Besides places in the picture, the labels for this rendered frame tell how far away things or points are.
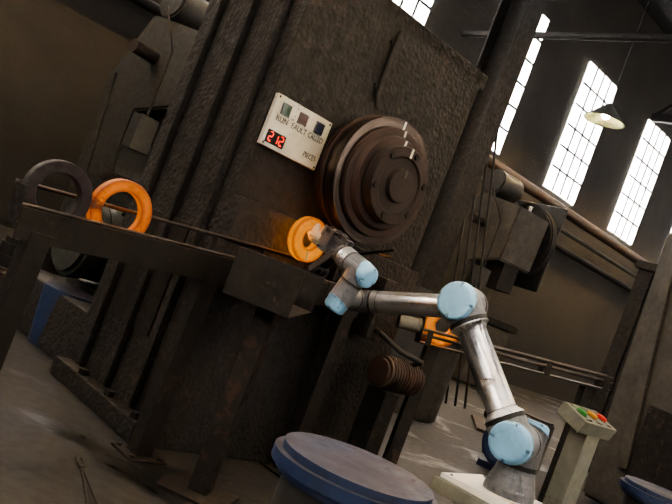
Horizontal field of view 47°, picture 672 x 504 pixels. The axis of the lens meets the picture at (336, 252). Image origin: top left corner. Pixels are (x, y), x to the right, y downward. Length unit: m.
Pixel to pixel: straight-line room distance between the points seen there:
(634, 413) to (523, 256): 6.07
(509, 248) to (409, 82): 7.74
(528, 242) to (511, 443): 8.80
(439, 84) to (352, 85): 0.46
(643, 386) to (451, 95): 2.51
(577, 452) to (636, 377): 2.32
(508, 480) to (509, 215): 8.53
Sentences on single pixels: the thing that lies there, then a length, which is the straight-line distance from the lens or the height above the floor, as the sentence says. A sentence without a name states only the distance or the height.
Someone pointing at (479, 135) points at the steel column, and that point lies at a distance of 7.20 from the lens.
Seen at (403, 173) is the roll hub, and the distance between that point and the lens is 2.74.
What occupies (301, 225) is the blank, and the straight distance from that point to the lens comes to 2.63.
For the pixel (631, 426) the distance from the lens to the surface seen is 5.07.
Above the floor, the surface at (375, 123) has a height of 1.28.
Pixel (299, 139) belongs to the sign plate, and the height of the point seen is 1.13.
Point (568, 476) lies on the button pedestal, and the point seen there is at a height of 0.38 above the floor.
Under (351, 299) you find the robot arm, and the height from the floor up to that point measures 0.69.
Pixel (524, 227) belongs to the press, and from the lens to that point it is 10.80.
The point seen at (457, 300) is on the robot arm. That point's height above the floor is 0.80.
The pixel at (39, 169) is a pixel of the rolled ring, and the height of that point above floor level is 0.72.
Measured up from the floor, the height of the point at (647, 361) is 0.93.
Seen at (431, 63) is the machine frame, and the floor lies 1.65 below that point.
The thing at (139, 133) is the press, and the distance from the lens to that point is 6.74.
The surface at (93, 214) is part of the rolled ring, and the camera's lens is 2.23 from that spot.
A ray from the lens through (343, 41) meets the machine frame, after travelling 2.82.
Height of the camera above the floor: 0.74
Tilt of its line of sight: 2 degrees up
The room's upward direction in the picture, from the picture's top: 21 degrees clockwise
